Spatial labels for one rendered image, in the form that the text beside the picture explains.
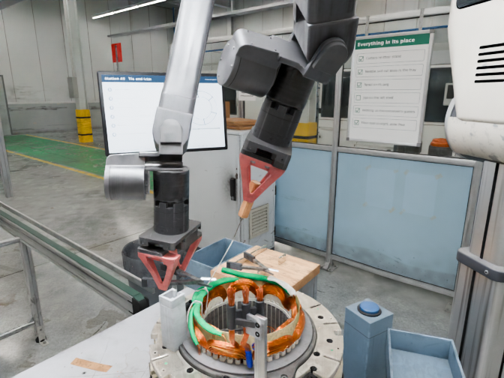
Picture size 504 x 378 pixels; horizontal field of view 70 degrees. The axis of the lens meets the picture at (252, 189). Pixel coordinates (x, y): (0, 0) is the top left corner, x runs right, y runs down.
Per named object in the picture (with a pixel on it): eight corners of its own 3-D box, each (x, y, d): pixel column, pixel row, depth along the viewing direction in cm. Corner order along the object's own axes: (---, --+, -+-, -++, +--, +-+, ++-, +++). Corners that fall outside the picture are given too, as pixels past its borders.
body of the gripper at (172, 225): (137, 247, 58) (136, 202, 55) (169, 225, 67) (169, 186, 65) (173, 254, 56) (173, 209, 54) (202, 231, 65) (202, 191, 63)
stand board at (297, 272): (210, 279, 89) (210, 270, 88) (256, 253, 104) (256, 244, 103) (279, 307, 77) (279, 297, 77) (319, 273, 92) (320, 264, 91)
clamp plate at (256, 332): (259, 341, 45) (259, 321, 44) (245, 333, 47) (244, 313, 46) (262, 339, 46) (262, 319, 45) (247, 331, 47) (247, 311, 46)
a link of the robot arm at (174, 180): (190, 166, 56) (188, 158, 61) (143, 165, 54) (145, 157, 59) (190, 208, 57) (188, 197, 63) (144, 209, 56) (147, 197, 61)
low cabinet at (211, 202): (278, 255, 343) (281, 127, 312) (239, 277, 302) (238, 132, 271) (205, 229, 406) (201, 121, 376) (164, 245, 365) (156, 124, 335)
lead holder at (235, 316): (225, 328, 46) (224, 305, 45) (243, 313, 50) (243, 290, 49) (249, 339, 44) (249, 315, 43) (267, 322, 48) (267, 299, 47)
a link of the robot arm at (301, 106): (328, 70, 47) (307, 62, 52) (283, 53, 44) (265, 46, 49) (307, 120, 49) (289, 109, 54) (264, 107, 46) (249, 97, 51)
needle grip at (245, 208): (237, 216, 56) (250, 181, 54) (238, 211, 57) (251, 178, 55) (247, 220, 56) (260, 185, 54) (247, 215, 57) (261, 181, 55)
